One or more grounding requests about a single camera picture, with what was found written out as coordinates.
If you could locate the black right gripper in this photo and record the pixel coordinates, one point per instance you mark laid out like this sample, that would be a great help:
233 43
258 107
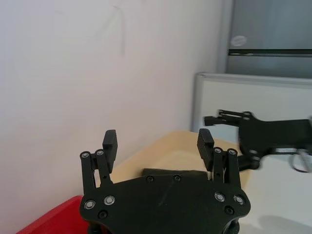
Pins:
273 135

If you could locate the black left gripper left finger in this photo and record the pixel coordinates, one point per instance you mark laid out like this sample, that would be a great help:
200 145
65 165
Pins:
110 146

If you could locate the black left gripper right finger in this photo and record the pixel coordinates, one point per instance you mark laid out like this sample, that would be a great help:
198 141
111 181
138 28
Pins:
204 146

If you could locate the black flat foam pad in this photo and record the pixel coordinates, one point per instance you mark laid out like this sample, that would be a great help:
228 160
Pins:
170 171

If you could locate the beige wooden table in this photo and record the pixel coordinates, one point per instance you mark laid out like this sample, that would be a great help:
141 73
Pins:
156 156

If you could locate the white tablecloth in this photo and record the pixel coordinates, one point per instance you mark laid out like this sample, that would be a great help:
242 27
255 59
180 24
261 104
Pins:
275 195

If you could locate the red plastic box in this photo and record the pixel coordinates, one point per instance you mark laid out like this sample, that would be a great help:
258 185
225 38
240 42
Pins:
56 217

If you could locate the grey metal cabinet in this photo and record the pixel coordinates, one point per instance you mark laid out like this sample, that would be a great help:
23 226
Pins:
268 29

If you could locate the white partition panel grey frame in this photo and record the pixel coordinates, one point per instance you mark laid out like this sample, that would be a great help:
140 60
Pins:
243 102

